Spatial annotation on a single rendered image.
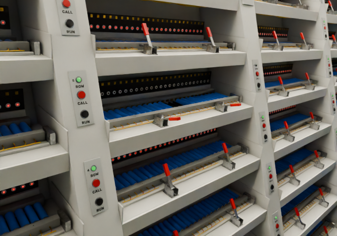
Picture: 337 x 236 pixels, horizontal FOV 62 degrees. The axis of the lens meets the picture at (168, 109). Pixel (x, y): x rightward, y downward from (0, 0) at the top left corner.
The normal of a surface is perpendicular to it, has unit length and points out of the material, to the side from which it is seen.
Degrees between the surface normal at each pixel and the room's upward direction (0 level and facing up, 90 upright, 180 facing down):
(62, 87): 90
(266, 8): 111
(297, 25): 90
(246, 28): 90
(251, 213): 21
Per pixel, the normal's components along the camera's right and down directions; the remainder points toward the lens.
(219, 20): -0.76, 0.14
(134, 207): 0.09, -0.94
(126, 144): 0.65, 0.30
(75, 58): 0.64, -0.05
